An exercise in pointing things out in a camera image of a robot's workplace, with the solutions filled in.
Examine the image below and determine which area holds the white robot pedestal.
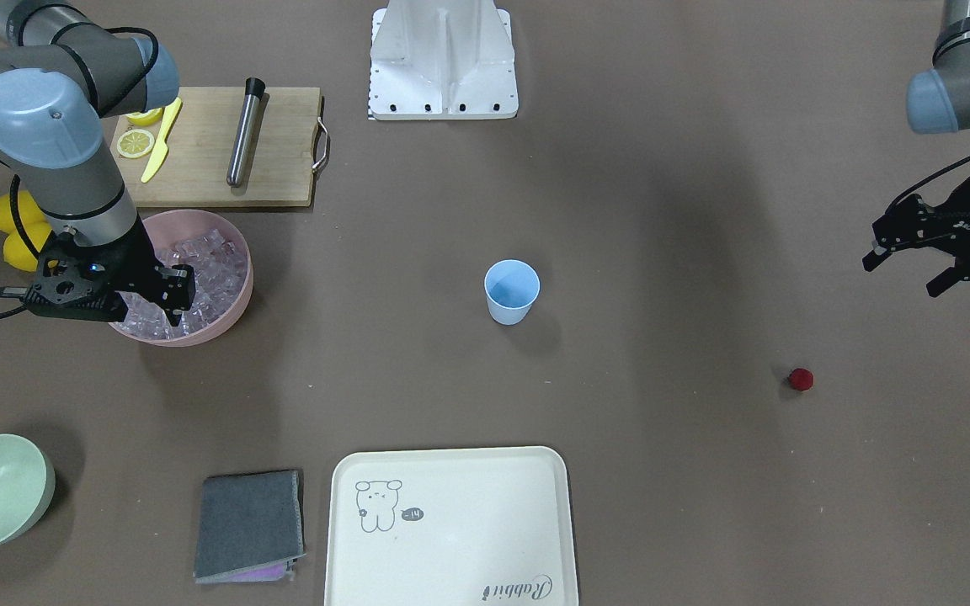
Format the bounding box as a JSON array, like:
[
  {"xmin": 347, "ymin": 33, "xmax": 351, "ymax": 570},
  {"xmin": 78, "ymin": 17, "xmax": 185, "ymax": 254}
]
[{"xmin": 367, "ymin": 1, "xmax": 520, "ymax": 120}]

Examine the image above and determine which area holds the lemon slice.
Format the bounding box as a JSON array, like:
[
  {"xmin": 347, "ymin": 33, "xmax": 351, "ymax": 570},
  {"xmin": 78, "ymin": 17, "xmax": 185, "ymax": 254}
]
[
  {"xmin": 115, "ymin": 128, "xmax": 157, "ymax": 160},
  {"xmin": 125, "ymin": 107, "xmax": 164, "ymax": 127}
]

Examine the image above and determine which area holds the blue plastic cup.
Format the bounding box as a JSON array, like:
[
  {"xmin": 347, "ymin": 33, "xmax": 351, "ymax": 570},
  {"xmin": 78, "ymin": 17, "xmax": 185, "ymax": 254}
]
[{"xmin": 482, "ymin": 258, "xmax": 541, "ymax": 326}]

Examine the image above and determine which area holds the lemon slice upper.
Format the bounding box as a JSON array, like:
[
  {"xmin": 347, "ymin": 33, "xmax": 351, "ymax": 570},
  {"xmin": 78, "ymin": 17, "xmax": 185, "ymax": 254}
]
[{"xmin": 115, "ymin": 128, "xmax": 157, "ymax": 160}]

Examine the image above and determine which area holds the cream rabbit tray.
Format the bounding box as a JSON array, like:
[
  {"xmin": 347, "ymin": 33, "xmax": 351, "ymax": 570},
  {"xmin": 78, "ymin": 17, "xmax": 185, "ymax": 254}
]
[{"xmin": 323, "ymin": 446, "xmax": 580, "ymax": 605}]

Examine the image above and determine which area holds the wooden cutting board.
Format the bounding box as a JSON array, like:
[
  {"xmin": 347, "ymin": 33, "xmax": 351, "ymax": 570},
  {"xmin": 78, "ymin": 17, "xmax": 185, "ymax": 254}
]
[{"xmin": 113, "ymin": 85, "xmax": 327, "ymax": 210}]

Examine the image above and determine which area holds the lemon slice lower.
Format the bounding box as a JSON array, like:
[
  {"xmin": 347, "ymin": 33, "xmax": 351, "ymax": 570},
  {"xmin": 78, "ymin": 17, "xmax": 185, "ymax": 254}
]
[{"xmin": 125, "ymin": 107, "xmax": 164, "ymax": 127}]

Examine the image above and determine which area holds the metal rod with black tip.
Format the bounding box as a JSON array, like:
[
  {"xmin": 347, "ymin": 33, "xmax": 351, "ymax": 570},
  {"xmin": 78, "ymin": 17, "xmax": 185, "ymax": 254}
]
[{"xmin": 226, "ymin": 77, "xmax": 266, "ymax": 189}]

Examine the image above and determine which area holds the yellow plastic knife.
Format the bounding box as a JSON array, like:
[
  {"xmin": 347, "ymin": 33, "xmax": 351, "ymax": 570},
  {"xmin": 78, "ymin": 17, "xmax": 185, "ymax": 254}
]
[{"xmin": 140, "ymin": 97, "xmax": 184, "ymax": 183}]

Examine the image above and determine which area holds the red strawberry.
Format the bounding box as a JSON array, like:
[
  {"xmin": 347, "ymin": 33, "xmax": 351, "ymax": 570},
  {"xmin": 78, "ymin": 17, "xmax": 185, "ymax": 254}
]
[{"xmin": 786, "ymin": 368, "xmax": 815, "ymax": 392}]

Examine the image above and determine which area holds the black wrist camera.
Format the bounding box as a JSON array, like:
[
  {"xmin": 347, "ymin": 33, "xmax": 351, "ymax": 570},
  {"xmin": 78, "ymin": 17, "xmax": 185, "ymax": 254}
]
[
  {"xmin": 22, "ymin": 231, "xmax": 128, "ymax": 322},
  {"xmin": 872, "ymin": 194, "xmax": 970, "ymax": 256}
]

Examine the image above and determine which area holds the yellow lemon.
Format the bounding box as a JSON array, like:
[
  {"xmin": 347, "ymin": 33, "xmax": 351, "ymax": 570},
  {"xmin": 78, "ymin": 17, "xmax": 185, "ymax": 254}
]
[
  {"xmin": 3, "ymin": 221, "xmax": 51, "ymax": 272},
  {"xmin": 0, "ymin": 189, "xmax": 45, "ymax": 234}
]

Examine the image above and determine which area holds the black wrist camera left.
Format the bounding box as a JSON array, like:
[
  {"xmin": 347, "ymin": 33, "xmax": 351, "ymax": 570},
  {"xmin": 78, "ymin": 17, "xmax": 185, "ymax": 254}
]
[{"xmin": 872, "ymin": 194, "xmax": 970, "ymax": 256}]

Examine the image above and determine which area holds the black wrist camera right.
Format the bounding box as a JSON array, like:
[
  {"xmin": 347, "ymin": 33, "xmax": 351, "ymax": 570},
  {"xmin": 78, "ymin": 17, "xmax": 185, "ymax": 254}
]
[{"xmin": 22, "ymin": 231, "xmax": 128, "ymax": 322}]

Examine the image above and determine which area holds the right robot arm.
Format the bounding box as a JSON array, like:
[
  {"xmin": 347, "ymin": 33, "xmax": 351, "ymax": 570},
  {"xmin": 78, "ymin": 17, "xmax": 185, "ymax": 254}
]
[{"xmin": 0, "ymin": 1, "xmax": 195, "ymax": 326}]

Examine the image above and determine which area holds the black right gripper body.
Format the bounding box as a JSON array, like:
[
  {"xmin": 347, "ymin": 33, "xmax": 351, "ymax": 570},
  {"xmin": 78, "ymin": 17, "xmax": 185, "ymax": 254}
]
[{"xmin": 72, "ymin": 227, "xmax": 167, "ymax": 314}]

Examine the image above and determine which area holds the grey folded cloth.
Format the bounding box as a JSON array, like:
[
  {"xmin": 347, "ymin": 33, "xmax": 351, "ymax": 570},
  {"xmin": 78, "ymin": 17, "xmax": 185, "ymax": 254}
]
[{"xmin": 193, "ymin": 470, "xmax": 305, "ymax": 584}]

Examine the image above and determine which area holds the pink bowl of ice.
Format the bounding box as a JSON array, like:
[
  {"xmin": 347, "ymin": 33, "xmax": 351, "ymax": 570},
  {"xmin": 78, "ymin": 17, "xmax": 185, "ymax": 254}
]
[{"xmin": 110, "ymin": 210, "xmax": 253, "ymax": 348}]

